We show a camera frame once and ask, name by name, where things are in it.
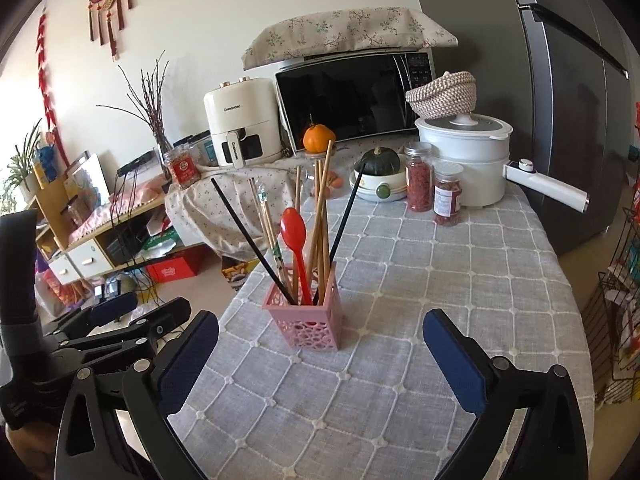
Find pale patterned chopstick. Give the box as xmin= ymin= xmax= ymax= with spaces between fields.
xmin=249 ymin=179 xmax=288 ymax=286
xmin=256 ymin=182 xmax=293 ymax=291

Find red chili string decoration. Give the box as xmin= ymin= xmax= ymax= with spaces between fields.
xmin=35 ymin=7 xmax=72 ymax=167

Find green potted plant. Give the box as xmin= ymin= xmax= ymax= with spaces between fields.
xmin=0 ymin=119 xmax=45 ymax=202

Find red plastic spoon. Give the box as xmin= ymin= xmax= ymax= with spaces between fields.
xmin=280 ymin=207 xmax=314 ymax=307

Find wooden low cabinet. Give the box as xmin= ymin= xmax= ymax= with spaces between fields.
xmin=24 ymin=174 xmax=172 ymax=282

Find bare branches in vase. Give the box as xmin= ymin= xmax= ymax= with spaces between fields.
xmin=97 ymin=50 xmax=174 ymax=161

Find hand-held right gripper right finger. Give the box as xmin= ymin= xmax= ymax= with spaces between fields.
xmin=422 ymin=309 xmax=590 ymax=480

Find nut jar with red label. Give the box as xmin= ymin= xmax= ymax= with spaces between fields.
xmin=171 ymin=145 xmax=202 ymax=190

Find cherry print cloth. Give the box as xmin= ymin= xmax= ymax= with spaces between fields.
xmin=165 ymin=152 xmax=362 ymax=267

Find short jar of red berries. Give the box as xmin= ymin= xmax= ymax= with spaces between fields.
xmin=432 ymin=162 xmax=465 ymax=227

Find cream air fryer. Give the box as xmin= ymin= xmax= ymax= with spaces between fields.
xmin=203 ymin=76 xmax=282 ymax=167

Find dark green squash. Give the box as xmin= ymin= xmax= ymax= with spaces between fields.
xmin=355 ymin=146 xmax=402 ymax=177

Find woven rope basket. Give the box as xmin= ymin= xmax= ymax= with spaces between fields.
xmin=405 ymin=71 xmax=477 ymax=120

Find black chopstick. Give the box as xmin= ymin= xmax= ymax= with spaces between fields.
xmin=210 ymin=178 xmax=297 ymax=307
xmin=313 ymin=172 xmax=364 ymax=306

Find red knot wall ornament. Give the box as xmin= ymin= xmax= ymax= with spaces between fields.
xmin=88 ymin=0 xmax=134 ymax=59

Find grey checked tablecloth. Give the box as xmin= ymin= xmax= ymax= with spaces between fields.
xmin=167 ymin=180 xmax=597 ymax=480

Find grey refrigerator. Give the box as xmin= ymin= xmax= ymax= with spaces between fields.
xmin=405 ymin=0 xmax=640 ymax=257

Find black microwave oven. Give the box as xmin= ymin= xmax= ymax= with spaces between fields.
xmin=274 ymin=49 xmax=436 ymax=153

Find red gift box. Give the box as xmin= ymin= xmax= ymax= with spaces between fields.
xmin=145 ymin=254 xmax=202 ymax=284

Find pink utensil holder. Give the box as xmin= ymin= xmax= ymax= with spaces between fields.
xmin=262 ymin=261 xmax=346 ymax=354

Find wire snack rack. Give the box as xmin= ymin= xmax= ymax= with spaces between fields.
xmin=580 ymin=199 xmax=640 ymax=407

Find large orange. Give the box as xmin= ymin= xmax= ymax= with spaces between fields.
xmin=302 ymin=115 xmax=336 ymax=153

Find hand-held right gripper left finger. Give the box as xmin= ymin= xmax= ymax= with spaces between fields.
xmin=54 ymin=310 xmax=221 ymax=480

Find dark lidded storage jars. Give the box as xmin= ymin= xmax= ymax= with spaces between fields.
xmin=191 ymin=130 xmax=219 ymax=167

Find tall jar of goji berries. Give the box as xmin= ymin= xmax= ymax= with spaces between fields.
xmin=404 ymin=141 xmax=434 ymax=212

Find white electric cooking pot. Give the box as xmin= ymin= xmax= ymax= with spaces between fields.
xmin=415 ymin=112 xmax=591 ymax=214

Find yellow cardboard box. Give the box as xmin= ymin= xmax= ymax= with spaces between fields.
xmin=221 ymin=257 xmax=257 ymax=292

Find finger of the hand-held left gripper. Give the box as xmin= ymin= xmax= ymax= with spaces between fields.
xmin=60 ymin=297 xmax=192 ymax=368
xmin=42 ymin=291 xmax=139 ymax=339

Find stack of white bowls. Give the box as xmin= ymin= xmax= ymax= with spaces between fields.
xmin=352 ymin=164 xmax=407 ymax=204

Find floral microwave cover cloth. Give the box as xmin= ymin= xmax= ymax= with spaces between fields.
xmin=241 ymin=7 xmax=459 ymax=71

